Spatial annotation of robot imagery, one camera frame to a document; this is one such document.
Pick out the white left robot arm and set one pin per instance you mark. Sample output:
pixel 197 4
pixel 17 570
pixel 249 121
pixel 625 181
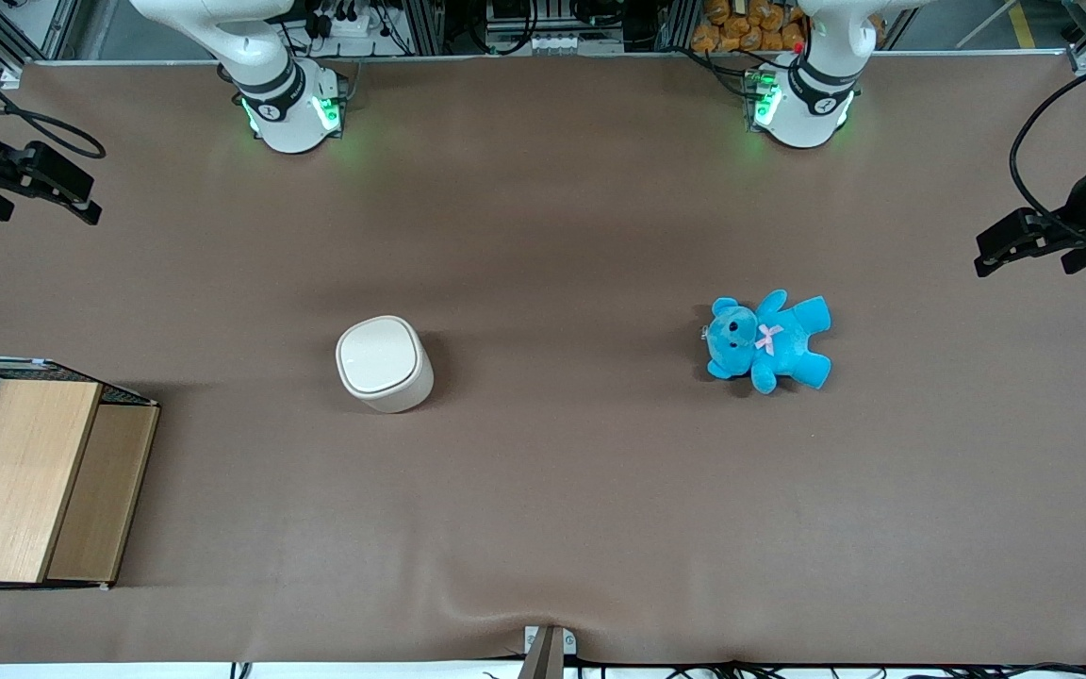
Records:
pixel 802 99

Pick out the metal table clamp bracket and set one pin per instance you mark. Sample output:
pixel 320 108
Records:
pixel 548 651

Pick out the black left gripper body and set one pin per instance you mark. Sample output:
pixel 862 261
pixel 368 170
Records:
pixel 1078 206

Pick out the white power strip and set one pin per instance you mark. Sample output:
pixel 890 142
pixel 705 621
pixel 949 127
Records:
pixel 350 24

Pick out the orange plush toys pile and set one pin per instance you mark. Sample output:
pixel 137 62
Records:
pixel 750 28

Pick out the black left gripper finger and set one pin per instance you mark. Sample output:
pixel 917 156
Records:
pixel 1005 229
pixel 1003 262

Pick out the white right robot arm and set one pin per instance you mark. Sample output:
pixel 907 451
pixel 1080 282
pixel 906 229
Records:
pixel 284 104

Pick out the blue teddy bear plush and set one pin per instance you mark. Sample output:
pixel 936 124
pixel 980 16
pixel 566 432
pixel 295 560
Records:
pixel 769 339

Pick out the wooden shelf box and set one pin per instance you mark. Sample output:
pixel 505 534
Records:
pixel 34 481

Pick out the white flip-lid trash can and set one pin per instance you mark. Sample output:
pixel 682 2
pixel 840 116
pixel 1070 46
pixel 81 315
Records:
pixel 383 363

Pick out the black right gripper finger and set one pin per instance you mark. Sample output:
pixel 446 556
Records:
pixel 67 170
pixel 72 207

